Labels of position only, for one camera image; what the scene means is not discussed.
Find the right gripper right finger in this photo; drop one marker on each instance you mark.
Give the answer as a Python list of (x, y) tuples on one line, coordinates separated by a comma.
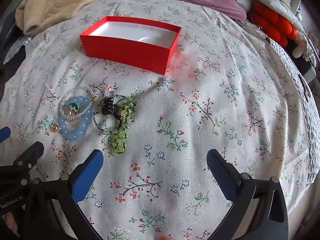
[(269, 220)]

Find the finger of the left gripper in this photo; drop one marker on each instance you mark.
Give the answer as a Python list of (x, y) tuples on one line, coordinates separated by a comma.
[(27, 160), (5, 133)]

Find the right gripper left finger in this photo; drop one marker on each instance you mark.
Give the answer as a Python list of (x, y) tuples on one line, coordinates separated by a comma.
[(71, 189)]

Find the red cardboard jewelry box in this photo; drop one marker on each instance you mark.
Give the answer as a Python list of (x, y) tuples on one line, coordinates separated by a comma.
[(138, 42)]

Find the person's left hand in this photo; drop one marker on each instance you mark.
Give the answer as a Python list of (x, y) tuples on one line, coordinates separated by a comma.
[(11, 223)]

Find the floral white bed sheet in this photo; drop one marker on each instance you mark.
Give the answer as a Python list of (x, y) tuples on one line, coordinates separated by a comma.
[(227, 88)]

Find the beige fleece blanket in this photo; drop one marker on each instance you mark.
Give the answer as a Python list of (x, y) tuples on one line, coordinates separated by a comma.
[(35, 16)]

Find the orange plush toy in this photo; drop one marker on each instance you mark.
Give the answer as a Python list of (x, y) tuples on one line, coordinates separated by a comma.
[(272, 24)]

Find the white patterned pillow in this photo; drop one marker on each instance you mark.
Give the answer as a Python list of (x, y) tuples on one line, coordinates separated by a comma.
[(283, 10)]

